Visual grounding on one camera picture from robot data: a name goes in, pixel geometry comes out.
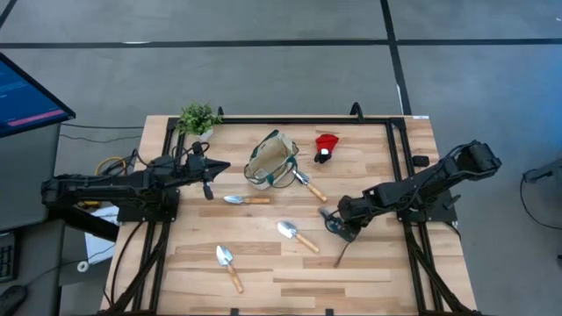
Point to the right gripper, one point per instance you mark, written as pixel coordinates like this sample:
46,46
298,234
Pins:
347,219

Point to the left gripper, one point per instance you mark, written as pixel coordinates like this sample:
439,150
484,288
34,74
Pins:
197,167

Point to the cream green gardening bag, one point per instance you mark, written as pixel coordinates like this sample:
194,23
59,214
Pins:
270,158

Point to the red black garden glove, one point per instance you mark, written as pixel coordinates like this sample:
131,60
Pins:
327,142

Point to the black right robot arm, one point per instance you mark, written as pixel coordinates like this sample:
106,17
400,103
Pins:
417,184

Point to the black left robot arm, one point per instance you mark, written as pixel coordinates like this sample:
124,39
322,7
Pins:
110,186

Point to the green plant white pot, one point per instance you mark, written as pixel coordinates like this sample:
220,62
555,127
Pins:
195,118

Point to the small black box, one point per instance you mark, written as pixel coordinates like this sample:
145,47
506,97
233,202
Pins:
420,160

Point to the yellow plastic object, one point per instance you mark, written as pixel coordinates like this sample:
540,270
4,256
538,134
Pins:
90,204

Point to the white paper sheet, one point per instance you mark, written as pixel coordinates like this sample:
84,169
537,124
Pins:
98,246

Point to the white tape roll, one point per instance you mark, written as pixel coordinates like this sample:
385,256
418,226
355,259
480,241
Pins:
83,266

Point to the computer monitor blue screen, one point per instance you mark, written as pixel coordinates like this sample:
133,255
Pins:
26,96

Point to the grey metal stand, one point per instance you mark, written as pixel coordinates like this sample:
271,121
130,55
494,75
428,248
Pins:
546,171

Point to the black keyboard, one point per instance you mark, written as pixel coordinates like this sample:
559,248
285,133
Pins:
6,259

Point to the black computer mouse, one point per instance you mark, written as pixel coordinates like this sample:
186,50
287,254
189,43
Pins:
11,298

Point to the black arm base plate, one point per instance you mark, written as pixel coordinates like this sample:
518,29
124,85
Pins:
439,215
131,215

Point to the black aluminium table frame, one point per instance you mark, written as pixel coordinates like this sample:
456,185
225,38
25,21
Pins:
307,120

